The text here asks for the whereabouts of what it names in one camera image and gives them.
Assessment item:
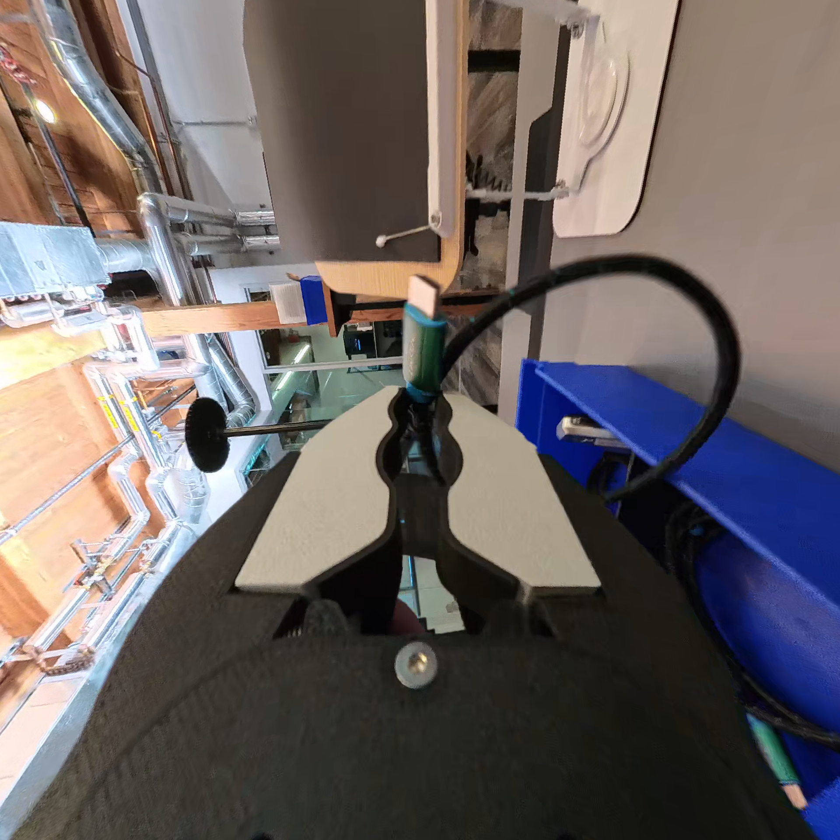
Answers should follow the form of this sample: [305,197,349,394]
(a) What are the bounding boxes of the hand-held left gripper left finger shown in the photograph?
[234,386,404,636]

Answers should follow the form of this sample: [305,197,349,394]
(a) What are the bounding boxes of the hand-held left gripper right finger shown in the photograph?
[433,392,602,634]

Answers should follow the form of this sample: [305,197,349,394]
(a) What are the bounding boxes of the black cable with green plug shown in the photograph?
[663,505,840,809]
[399,255,741,505]

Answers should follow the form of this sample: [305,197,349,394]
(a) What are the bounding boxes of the blue plastic bin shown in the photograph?
[515,357,840,840]

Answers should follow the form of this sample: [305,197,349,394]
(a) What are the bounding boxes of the black round disc on rod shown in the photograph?
[184,397,342,475]

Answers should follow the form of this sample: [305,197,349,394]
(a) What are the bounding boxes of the blue and white box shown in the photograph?
[269,276,329,327]

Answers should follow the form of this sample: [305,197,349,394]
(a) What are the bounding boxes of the wood framed dark board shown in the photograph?
[243,0,470,296]

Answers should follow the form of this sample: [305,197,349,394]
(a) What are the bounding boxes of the white stand base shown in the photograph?
[551,0,681,238]

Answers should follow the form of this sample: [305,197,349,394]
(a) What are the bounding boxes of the white board clamp bar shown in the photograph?
[425,0,462,238]

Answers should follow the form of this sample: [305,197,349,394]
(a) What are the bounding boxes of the silver tipped cable plug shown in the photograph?
[556,415,626,448]

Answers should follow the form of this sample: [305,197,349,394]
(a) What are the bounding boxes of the silver ventilation duct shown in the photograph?
[39,0,277,309]

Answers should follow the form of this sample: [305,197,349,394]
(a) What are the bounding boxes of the grey rectangular air duct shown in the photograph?
[0,222,111,303]

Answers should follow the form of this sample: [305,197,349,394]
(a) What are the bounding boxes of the clear suction cup mount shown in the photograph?
[577,20,631,185]

